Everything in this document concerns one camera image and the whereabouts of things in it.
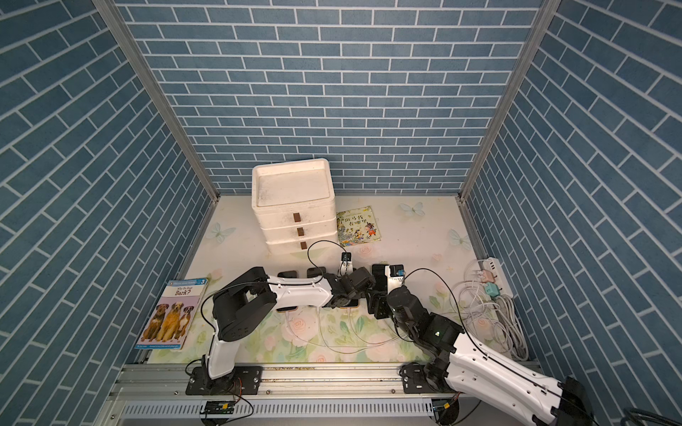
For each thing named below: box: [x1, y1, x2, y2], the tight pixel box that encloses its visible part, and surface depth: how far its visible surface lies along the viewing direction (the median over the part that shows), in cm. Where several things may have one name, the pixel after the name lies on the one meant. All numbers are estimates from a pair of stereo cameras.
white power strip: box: [482, 257, 515, 299], surface depth 96 cm
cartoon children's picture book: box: [336, 205, 382, 247], surface depth 111 cm
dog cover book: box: [134, 276, 210, 351], surface depth 86 cm
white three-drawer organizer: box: [251, 157, 339, 255], surface depth 93 cm
